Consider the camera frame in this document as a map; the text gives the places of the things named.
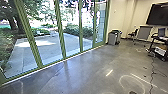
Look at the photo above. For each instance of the grey block column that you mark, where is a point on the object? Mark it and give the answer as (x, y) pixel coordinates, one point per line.
(103, 20)

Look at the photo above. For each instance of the green framed glass door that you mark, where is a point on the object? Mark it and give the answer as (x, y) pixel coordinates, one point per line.
(101, 23)

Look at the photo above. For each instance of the grey rolling panel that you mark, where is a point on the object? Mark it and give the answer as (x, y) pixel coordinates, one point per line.
(144, 33)

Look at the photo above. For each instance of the black wall television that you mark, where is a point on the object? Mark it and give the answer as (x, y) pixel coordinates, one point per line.
(158, 13)

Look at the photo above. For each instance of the white tape strip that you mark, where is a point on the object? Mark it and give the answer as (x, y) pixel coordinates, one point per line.
(109, 72)

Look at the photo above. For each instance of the grey trash bin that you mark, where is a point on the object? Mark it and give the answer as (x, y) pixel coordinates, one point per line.
(111, 38)

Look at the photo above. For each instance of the green hedge bush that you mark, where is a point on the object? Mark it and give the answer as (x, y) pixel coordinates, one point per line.
(75, 30)

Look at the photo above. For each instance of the black wheeled cart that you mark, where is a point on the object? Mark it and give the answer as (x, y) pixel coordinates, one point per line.
(160, 43)

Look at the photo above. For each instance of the white wall switch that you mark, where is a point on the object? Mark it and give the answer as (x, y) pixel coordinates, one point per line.
(115, 11)

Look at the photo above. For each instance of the black swivel chair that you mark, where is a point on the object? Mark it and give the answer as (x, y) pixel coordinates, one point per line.
(133, 33)

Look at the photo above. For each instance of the open laptop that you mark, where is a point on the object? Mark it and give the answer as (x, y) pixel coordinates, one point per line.
(161, 32)

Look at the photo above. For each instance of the dark tree trunk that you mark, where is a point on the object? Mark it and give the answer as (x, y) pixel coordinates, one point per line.
(13, 20)

